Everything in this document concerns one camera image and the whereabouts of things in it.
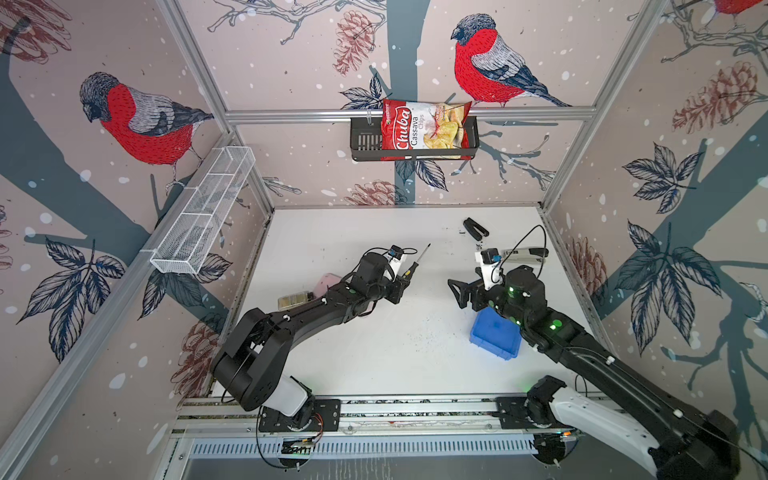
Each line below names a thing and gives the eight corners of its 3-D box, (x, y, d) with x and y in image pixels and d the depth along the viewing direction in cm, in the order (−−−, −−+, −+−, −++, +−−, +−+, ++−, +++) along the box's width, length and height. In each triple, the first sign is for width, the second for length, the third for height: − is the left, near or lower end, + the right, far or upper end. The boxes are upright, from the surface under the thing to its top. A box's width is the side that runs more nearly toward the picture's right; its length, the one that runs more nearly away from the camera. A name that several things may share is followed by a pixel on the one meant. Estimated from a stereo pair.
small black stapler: (478, 241, 112) (479, 238, 110) (460, 225, 117) (461, 221, 115) (487, 236, 113) (489, 232, 111) (469, 220, 119) (471, 216, 117)
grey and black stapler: (503, 263, 106) (507, 254, 102) (501, 257, 108) (505, 247, 104) (543, 263, 106) (549, 254, 102) (540, 256, 108) (546, 247, 104)
